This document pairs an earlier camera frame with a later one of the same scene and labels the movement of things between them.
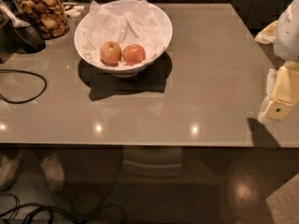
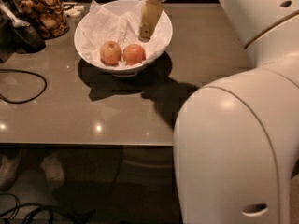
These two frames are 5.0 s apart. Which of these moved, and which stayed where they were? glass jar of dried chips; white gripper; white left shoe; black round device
Moved: white gripper
Stayed: black round device; glass jar of dried chips; white left shoe
